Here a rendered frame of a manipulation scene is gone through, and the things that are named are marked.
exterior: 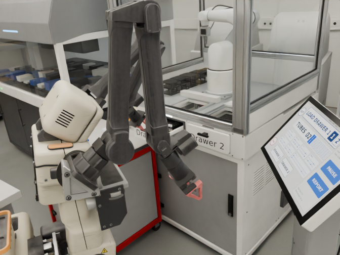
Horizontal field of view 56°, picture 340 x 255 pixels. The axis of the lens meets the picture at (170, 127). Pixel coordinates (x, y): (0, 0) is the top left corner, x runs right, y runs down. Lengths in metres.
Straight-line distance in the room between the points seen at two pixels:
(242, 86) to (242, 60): 0.12
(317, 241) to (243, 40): 0.89
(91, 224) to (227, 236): 1.10
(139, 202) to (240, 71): 1.14
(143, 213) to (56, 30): 1.39
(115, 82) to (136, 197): 1.39
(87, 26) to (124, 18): 1.67
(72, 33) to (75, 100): 1.47
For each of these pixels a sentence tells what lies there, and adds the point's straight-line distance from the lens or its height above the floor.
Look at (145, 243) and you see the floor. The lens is 2.43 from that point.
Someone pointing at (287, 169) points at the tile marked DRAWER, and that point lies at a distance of 1.27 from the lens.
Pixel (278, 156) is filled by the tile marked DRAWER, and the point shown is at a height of 1.00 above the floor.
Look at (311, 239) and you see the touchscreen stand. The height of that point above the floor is 0.74.
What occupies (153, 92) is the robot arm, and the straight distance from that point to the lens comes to 0.91.
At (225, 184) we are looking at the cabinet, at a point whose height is 0.59.
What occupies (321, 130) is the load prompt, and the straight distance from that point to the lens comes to 1.27.
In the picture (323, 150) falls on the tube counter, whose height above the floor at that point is 1.11.
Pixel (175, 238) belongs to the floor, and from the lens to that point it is 2.44.
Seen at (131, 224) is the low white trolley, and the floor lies 0.22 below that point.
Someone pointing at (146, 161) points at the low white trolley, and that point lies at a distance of 2.12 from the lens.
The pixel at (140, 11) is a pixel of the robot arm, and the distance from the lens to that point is 0.85.
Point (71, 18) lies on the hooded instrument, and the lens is 2.44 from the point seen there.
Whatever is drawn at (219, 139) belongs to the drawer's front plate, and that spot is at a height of 0.89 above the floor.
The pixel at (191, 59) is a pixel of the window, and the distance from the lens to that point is 1.75.
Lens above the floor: 1.64
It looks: 23 degrees down
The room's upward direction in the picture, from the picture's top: 4 degrees counter-clockwise
